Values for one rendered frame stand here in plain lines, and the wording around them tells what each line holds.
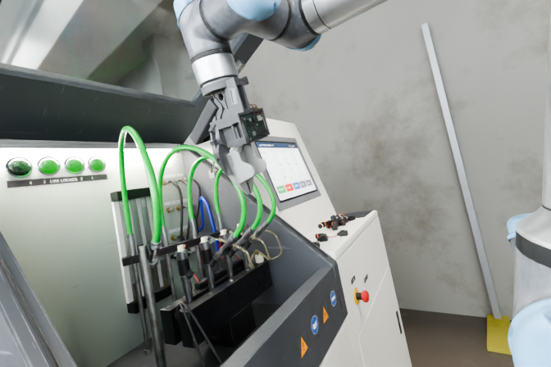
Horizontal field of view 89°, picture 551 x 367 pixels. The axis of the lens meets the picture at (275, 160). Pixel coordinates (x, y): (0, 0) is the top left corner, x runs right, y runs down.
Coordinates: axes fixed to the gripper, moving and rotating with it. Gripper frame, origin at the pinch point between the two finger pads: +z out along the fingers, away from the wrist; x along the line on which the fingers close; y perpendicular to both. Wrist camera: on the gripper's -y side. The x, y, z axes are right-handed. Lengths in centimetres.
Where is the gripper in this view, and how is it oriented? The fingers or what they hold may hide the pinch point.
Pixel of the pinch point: (244, 188)
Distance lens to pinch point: 55.9
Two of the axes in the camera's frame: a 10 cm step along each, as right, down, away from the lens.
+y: 7.8, -1.5, -6.1
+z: 2.9, 9.5, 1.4
